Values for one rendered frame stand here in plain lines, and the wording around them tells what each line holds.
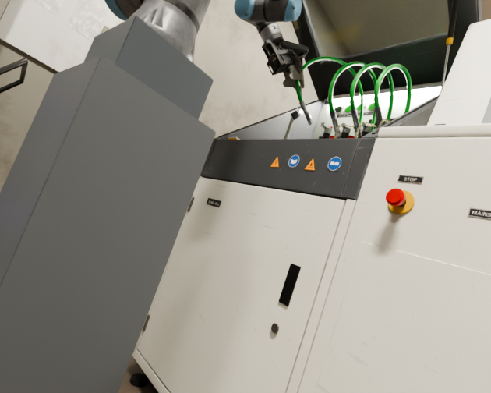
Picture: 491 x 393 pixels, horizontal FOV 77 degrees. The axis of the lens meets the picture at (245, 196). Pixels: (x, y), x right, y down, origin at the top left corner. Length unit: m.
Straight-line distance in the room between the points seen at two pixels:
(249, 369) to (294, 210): 0.42
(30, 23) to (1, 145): 0.92
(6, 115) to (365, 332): 2.72
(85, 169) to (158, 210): 0.14
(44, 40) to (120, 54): 2.45
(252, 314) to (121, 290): 0.40
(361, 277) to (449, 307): 0.16
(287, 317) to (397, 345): 0.25
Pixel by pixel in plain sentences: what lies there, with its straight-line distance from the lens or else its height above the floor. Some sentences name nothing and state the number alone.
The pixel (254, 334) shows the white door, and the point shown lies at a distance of 0.87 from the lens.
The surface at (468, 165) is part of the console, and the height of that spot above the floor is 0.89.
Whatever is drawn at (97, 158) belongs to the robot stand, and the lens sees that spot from 0.51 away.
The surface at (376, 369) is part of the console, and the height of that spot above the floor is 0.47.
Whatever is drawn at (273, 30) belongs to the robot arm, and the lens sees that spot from 1.28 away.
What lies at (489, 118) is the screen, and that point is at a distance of 1.05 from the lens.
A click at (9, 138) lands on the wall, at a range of 2.92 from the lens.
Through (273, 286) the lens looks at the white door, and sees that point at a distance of 0.84.
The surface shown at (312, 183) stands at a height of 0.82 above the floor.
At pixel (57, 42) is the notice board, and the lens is 3.03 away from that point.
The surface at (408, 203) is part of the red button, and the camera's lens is 0.72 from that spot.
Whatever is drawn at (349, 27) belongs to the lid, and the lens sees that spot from 1.61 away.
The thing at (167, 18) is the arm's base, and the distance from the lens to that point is 0.67.
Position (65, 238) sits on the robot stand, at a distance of 0.52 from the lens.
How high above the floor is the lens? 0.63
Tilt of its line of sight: 7 degrees up
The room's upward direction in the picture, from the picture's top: 20 degrees clockwise
